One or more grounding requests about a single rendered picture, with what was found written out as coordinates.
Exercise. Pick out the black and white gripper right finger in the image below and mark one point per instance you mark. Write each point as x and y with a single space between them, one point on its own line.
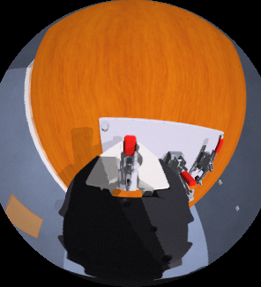
155 175

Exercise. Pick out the grey toggle clamp with red handle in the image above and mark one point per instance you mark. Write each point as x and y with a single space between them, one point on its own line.
206 160
129 150

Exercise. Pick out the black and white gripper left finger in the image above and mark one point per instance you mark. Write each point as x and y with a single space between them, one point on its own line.
101 172

